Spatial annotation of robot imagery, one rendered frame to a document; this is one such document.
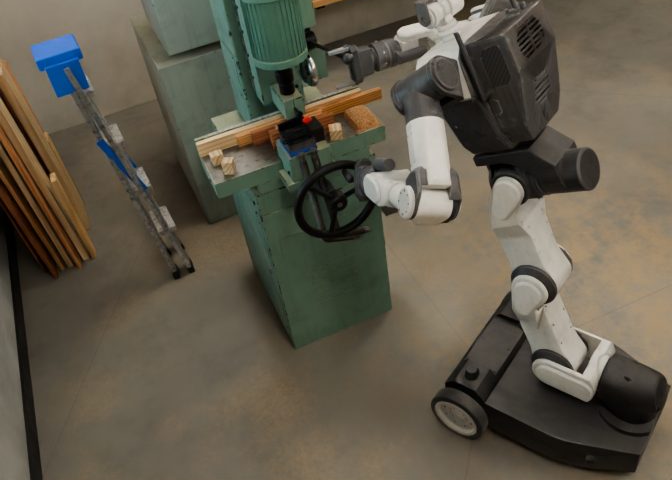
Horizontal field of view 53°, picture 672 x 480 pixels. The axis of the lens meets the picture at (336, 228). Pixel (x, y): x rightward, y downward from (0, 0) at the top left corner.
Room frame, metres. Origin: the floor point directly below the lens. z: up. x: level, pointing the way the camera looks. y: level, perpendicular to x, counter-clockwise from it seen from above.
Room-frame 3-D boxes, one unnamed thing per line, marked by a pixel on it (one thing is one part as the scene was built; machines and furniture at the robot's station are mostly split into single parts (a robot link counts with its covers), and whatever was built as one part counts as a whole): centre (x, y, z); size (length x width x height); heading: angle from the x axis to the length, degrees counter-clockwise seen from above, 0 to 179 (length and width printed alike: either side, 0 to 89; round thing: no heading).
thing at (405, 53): (1.94, -0.30, 1.14); 0.11 x 0.11 x 0.11; 17
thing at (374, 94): (2.03, 0.02, 0.92); 0.54 x 0.02 x 0.04; 107
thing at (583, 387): (1.31, -0.69, 0.28); 0.21 x 0.20 x 0.13; 47
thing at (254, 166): (1.89, 0.08, 0.87); 0.61 x 0.30 x 0.06; 107
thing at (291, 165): (1.81, 0.06, 0.91); 0.15 x 0.14 x 0.09; 107
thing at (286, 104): (2.03, 0.09, 0.99); 0.14 x 0.07 x 0.09; 17
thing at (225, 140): (2.02, 0.12, 0.92); 0.60 x 0.02 x 0.05; 107
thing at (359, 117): (1.99, -0.15, 0.92); 0.14 x 0.09 x 0.04; 17
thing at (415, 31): (1.97, -0.35, 1.16); 0.13 x 0.07 x 0.09; 100
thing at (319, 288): (2.12, 0.12, 0.35); 0.58 x 0.45 x 0.71; 17
